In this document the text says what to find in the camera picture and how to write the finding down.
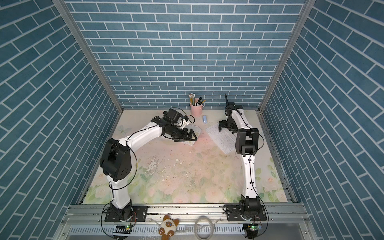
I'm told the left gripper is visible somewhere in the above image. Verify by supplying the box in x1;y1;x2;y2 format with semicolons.
168;125;198;142

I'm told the white keyboard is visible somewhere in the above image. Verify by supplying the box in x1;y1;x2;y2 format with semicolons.
206;124;236;155

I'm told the yellow keyboard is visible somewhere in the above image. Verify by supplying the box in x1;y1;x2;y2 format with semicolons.
184;125;202;146

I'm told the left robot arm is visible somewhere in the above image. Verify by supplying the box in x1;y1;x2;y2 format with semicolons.
100;119;198;222

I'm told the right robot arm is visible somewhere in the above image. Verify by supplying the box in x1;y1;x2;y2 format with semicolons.
219;105;267;221

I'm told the pink pen cup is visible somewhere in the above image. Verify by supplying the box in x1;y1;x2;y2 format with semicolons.
190;98;204;117

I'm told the plush toy cat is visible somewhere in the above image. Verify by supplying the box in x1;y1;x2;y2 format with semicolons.
159;215;180;240

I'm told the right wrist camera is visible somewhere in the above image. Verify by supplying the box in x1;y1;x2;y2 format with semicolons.
225;94;244;117

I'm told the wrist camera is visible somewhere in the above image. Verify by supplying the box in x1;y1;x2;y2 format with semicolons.
163;108;191;130
225;94;244;117

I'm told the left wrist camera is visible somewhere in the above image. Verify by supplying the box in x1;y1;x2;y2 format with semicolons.
163;108;191;130

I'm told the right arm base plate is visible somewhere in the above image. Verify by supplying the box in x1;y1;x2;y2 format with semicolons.
222;204;268;222

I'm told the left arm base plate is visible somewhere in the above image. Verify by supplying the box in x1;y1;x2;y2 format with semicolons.
103;205;149;223

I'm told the coiled white cable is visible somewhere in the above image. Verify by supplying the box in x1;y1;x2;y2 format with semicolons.
193;215;215;240

